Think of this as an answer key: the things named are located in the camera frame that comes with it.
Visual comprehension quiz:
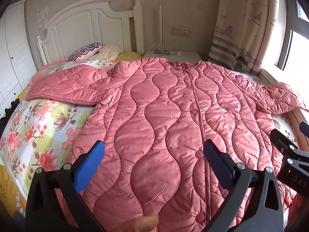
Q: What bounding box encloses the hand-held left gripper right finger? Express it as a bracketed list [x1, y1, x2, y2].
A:
[203, 140, 284, 232]

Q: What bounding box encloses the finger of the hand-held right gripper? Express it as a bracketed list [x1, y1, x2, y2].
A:
[299, 122, 309, 139]
[269, 129, 300, 155]

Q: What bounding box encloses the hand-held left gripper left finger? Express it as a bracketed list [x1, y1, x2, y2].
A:
[25, 140, 107, 232]

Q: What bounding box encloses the pink quilted coat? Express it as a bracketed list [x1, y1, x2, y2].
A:
[25, 57, 307, 232]

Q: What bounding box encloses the person's left hand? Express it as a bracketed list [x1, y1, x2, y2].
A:
[113, 215, 160, 232]

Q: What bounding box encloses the bed with floral sheet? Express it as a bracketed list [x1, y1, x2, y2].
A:
[0, 58, 301, 232]

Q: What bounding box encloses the window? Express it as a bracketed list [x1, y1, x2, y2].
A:
[275, 0, 309, 73]

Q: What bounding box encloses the yellow cloth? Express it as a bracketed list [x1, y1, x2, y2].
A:
[0, 166, 27, 221]

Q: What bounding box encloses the yellow pillow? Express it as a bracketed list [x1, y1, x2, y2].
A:
[114, 51, 143, 63]

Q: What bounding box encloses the purple embroidered pillow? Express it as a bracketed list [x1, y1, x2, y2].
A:
[67, 43, 102, 62]

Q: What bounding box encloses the cream floral pillow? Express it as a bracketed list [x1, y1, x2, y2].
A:
[97, 44, 122, 61]

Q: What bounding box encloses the white nightstand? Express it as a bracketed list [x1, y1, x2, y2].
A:
[143, 50, 203, 62]

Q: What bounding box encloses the printed striped curtain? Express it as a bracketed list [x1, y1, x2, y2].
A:
[208, 0, 286, 76]

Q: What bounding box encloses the white wardrobe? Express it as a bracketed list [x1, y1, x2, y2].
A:
[0, 0, 37, 112]

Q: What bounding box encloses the white wooden headboard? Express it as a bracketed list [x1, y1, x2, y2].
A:
[37, 0, 144, 66]

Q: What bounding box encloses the white charger cable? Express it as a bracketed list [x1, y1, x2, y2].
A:
[148, 44, 171, 54]

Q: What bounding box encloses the beige wall outlet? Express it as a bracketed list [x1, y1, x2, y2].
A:
[171, 26, 190, 37]

